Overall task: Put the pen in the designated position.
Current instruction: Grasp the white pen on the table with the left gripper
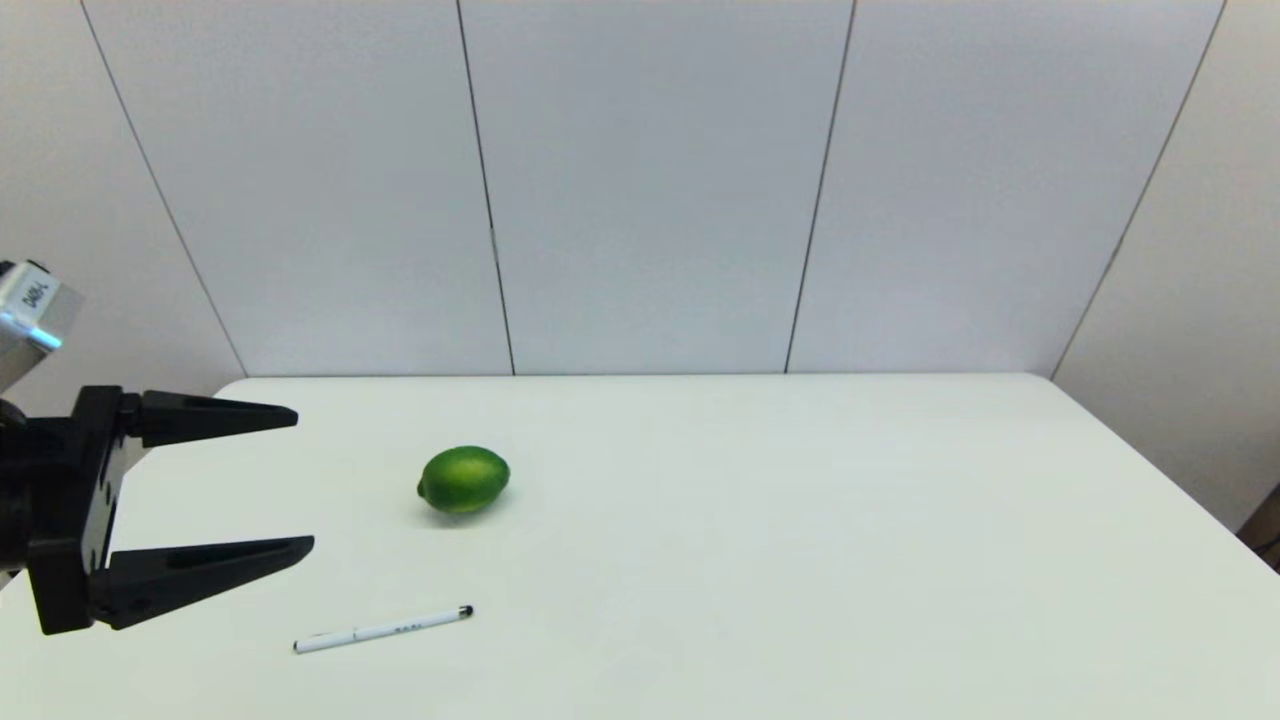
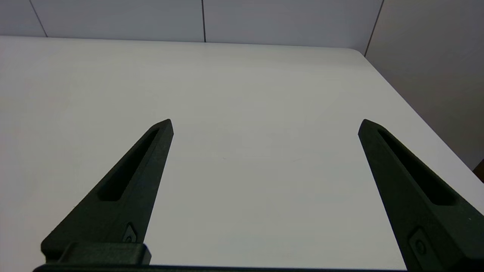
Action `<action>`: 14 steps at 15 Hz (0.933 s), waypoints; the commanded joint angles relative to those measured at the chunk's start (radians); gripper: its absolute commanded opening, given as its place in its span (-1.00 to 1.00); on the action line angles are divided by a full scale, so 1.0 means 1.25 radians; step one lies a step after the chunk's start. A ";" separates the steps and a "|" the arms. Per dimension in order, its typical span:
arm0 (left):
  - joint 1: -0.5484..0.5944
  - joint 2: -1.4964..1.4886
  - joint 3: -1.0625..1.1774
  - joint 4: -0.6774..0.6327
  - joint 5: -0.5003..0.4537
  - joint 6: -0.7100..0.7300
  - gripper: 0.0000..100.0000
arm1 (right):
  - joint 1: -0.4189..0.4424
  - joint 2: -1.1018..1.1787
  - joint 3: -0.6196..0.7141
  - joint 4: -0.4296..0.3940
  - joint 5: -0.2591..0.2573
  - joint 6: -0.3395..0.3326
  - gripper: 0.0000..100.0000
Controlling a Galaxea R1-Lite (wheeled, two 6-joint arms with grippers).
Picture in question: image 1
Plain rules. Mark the green lime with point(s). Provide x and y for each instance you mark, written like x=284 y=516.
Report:
x=463 y=480

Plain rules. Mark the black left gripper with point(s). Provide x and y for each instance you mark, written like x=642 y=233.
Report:
x=60 y=500

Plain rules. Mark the white pen with black cap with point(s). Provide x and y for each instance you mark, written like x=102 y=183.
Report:
x=380 y=630

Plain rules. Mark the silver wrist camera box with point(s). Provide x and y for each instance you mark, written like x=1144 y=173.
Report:
x=35 y=310

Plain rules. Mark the brown wooden furniture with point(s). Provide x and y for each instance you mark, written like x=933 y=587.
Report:
x=1266 y=525

